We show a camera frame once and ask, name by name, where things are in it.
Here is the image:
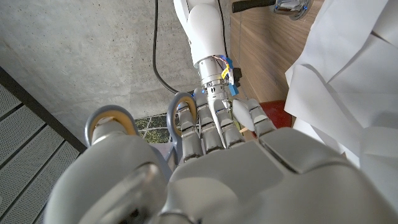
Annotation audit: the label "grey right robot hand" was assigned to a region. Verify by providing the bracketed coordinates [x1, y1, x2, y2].
[197, 55, 255, 149]

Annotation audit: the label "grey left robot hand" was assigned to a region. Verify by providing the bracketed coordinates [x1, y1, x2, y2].
[43, 88, 398, 224]

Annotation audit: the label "grey yellow scissors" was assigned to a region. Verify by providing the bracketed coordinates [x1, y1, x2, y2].
[84, 91, 198, 172]

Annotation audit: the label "white receipt paper strip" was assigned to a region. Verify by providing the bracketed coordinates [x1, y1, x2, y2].
[284, 0, 398, 208]

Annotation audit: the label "red cup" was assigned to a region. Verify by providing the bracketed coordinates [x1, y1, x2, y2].
[251, 100, 294, 138]

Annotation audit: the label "printed forest window backdrop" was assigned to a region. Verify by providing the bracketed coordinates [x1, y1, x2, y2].
[133, 113, 175, 144]

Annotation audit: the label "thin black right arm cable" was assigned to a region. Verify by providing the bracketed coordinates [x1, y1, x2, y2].
[216, 0, 230, 57]

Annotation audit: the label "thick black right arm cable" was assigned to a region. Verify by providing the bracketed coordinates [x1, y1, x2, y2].
[151, 0, 182, 95]

